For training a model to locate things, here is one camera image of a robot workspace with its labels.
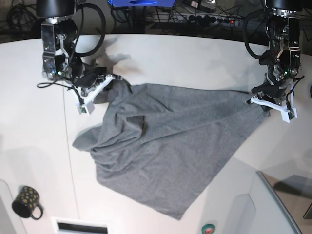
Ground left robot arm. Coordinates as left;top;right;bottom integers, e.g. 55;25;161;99
242;0;304;105

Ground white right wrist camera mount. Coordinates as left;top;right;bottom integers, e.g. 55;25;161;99
76;74;122;115

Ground blue box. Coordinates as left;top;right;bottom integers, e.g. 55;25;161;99
108;0;175;7

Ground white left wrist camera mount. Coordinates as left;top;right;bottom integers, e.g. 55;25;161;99
246;95;298;123

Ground black mug with yellow dots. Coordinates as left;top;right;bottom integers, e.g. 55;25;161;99
11;186;43;220

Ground white slotted panel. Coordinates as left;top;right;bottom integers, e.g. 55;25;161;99
51;217;112;234

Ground grey t-shirt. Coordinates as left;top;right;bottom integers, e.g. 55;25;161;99
73;80;269;220

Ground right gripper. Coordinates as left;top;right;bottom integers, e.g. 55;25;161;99
74;68;107;94

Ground black power strip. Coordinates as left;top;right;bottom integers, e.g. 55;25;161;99
187;15;242;27

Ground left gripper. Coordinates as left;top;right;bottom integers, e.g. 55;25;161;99
251;79;291;105

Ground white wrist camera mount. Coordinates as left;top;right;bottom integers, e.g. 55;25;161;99
76;74;122;115
246;95;298;123

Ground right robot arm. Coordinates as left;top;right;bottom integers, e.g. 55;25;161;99
36;0;106;97

